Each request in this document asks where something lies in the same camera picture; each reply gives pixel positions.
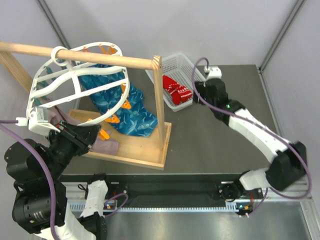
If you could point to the blue leaf-pattern cloth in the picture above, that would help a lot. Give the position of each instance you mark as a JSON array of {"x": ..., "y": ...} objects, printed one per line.
[{"x": 136, "y": 121}]

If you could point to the orange clothes peg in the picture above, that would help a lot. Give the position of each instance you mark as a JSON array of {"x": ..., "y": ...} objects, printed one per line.
[
  {"x": 126, "y": 104},
  {"x": 113, "y": 119},
  {"x": 103, "y": 135}
]

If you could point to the red christmas sock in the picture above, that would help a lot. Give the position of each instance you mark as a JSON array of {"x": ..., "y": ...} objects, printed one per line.
[
  {"x": 184, "y": 94},
  {"x": 171, "y": 86}
]

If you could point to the white round clip hanger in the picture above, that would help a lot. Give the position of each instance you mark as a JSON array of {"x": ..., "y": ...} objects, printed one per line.
[{"x": 43, "y": 85}]

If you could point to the teal clothes peg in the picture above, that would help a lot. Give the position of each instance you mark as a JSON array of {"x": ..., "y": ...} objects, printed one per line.
[{"x": 38, "y": 101}]

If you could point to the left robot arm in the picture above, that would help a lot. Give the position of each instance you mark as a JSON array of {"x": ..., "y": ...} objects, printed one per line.
[{"x": 41, "y": 206}]

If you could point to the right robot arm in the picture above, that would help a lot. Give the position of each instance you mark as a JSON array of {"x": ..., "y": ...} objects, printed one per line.
[{"x": 287, "y": 160}]

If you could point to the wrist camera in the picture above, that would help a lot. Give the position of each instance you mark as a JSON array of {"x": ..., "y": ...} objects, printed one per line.
[
  {"x": 212, "y": 72},
  {"x": 37, "y": 121}
]

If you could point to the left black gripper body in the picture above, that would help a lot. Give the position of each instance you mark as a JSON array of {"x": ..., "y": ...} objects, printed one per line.
[{"x": 64, "y": 141}]

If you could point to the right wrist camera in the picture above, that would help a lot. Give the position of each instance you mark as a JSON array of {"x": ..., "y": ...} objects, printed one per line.
[{"x": 212, "y": 72}]

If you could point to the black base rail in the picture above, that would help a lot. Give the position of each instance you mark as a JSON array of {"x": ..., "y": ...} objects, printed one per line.
[{"x": 176, "y": 191}]

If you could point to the wooden hanging rack frame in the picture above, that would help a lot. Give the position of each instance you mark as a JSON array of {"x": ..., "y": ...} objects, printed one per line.
[{"x": 149, "y": 152}]

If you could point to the mauve grey cloth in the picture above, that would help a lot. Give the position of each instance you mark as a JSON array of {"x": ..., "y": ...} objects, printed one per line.
[{"x": 107, "y": 147}]

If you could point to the white perforated plastic basket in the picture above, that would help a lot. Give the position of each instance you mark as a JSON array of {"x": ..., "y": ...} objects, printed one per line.
[{"x": 179, "y": 68}]

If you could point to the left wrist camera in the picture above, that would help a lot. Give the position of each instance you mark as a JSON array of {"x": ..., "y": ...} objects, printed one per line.
[{"x": 37, "y": 121}]

